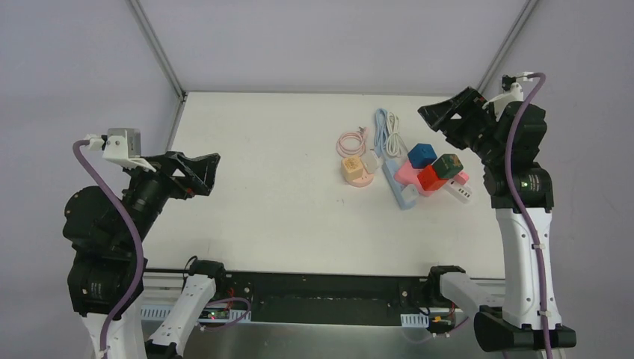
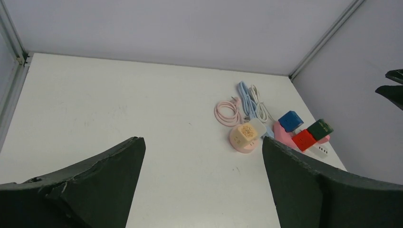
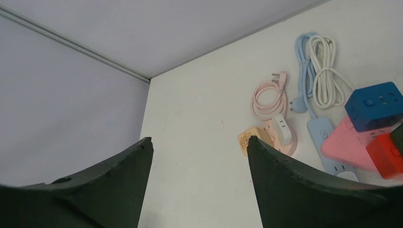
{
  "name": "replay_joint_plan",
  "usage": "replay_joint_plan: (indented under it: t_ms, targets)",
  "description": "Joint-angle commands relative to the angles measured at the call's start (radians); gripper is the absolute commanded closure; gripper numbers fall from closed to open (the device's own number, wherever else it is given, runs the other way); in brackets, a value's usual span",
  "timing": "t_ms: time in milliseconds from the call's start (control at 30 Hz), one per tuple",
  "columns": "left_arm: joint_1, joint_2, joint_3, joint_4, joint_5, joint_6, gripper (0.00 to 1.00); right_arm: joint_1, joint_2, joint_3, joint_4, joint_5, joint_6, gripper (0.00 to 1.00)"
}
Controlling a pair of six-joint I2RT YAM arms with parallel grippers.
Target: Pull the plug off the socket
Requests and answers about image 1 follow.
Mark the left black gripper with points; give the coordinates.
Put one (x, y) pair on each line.
(175, 173)

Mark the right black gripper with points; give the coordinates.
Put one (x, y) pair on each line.
(475, 121)

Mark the dark green cube socket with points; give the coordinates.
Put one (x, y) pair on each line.
(447, 166)

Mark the white charger plug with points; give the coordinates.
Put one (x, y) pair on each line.
(371, 161)

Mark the beige cube plug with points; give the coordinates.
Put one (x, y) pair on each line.
(352, 168)

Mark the round pink socket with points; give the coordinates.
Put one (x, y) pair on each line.
(364, 180)

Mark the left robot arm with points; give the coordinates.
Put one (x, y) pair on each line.
(107, 233)

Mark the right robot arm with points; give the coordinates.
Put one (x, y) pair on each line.
(506, 137)

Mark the blue cube socket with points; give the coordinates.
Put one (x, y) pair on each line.
(421, 155)

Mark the red cube socket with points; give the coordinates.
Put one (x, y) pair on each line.
(429, 179)

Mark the pink power strip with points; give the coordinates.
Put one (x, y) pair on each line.
(407, 175)

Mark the light blue power strip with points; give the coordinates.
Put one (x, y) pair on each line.
(405, 195)

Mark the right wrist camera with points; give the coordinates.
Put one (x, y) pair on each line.
(512, 91)

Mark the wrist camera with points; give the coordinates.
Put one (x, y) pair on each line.
(120, 146)
(512, 91)

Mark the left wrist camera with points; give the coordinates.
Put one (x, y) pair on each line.
(120, 146)

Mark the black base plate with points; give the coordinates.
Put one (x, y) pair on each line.
(331, 299)

